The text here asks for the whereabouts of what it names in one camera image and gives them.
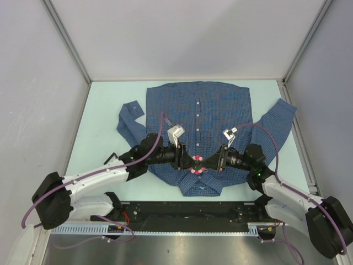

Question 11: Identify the black framed clear box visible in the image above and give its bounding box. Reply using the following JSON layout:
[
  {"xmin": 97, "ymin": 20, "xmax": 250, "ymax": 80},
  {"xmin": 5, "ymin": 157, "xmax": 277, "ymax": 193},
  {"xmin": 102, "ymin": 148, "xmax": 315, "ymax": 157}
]
[{"xmin": 103, "ymin": 152, "xmax": 118, "ymax": 165}]

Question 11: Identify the right aluminium corner post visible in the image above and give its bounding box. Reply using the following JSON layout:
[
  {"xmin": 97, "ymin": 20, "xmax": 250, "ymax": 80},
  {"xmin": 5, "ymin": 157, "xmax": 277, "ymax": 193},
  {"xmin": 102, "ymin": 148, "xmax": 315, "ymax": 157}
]
[{"xmin": 281, "ymin": 0, "xmax": 334, "ymax": 86}]

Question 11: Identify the aluminium front frame rail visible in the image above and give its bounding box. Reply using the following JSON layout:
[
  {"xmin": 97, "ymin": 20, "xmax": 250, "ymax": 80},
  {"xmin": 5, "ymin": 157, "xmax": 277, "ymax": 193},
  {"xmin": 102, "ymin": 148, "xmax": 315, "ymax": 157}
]
[{"xmin": 39, "ymin": 201, "xmax": 340, "ymax": 225}]

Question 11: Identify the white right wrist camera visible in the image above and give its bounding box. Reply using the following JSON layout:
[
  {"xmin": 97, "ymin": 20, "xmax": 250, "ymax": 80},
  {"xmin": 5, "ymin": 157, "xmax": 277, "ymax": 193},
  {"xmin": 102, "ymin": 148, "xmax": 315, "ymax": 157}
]
[{"xmin": 223, "ymin": 127, "xmax": 238, "ymax": 149}]

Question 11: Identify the pink flower smiley brooch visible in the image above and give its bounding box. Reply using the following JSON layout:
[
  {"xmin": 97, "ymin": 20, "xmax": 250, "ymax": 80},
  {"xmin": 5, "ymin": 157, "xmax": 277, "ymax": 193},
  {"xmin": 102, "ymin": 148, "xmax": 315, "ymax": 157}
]
[{"xmin": 189, "ymin": 155, "xmax": 207, "ymax": 175}]

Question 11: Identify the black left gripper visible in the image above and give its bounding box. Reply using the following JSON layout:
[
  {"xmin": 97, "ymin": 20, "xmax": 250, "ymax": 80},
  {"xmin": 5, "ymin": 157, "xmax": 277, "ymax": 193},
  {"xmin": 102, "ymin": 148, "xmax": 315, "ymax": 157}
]
[{"xmin": 146, "ymin": 139, "xmax": 198, "ymax": 171}]

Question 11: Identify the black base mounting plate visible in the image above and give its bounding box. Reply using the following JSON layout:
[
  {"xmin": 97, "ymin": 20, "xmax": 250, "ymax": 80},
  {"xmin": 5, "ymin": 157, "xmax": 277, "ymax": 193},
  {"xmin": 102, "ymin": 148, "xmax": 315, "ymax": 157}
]
[{"xmin": 105, "ymin": 201, "xmax": 275, "ymax": 223}]

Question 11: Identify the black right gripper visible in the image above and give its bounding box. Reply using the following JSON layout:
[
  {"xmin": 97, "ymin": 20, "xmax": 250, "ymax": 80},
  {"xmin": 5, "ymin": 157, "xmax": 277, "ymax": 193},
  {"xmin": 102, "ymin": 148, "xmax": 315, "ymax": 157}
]
[{"xmin": 198, "ymin": 144, "xmax": 253, "ymax": 172}]

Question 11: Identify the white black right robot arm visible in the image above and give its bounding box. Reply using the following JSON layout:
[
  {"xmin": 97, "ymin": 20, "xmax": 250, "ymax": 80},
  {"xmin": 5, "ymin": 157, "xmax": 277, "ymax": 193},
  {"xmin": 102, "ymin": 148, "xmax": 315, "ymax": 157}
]
[{"xmin": 201, "ymin": 144, "xmax": 352, "ymax": 259}]

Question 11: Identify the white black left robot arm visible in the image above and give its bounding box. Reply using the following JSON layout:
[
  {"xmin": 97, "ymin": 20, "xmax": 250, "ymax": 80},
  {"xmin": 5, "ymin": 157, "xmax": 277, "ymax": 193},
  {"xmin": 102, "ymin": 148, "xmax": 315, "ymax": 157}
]
[{"xmin": 32, "ymin": 134, "xmax": 196, "ymax": 230}]

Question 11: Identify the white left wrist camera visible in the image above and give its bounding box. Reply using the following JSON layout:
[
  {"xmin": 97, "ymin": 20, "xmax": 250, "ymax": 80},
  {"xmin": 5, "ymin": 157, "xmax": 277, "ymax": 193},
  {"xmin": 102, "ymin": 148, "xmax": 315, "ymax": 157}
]
[{"xmin": 167, "ymin": 124, "xmax": 185, "ymax": 146}]

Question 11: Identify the slotted grey cable duct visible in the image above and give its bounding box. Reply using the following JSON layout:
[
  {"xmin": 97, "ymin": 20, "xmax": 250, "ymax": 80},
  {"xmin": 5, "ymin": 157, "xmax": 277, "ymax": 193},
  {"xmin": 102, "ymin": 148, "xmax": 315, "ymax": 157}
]
[{"xmin": 51, "ymin": 221, "xmax": 276, "ymax": 236}]

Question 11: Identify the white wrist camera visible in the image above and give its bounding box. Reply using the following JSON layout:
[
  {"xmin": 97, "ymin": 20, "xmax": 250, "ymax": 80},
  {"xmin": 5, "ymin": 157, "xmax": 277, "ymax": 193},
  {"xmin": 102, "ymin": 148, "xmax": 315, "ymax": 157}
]
[
  {"xmin": 223, "ymin": 127, "xmax": 238, "ymax": 149},
  {"xmin": 167, "ymin": 124, "xmax": 185, "ymax": 146}
]

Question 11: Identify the aluminium corner post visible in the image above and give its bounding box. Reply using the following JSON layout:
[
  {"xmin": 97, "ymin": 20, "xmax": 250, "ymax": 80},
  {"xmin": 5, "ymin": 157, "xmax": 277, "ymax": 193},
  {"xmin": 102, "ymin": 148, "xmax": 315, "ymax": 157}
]
[
  {"xmin": 40, "ymin": 0, "xmax": 92, "ymax": 85},
  {"xmin": 281, "ymin": 0, "xmax": 334, "ymax": 86}
]

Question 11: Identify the blue plaid button shirt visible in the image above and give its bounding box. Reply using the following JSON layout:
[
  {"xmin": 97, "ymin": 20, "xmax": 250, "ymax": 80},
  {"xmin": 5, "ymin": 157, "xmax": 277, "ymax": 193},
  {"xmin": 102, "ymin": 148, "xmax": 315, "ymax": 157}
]
[{"xmin": 115, "ymin": 79, "xmax": 298, "ymax": 197}]

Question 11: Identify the left aluminium corner post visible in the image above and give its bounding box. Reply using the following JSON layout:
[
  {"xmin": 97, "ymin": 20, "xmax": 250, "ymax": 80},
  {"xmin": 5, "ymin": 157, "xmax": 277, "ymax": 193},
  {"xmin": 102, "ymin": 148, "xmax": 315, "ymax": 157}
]
[{"xmin": 40, "ymin": 0, "xmax": 92, "ymax": 85}]

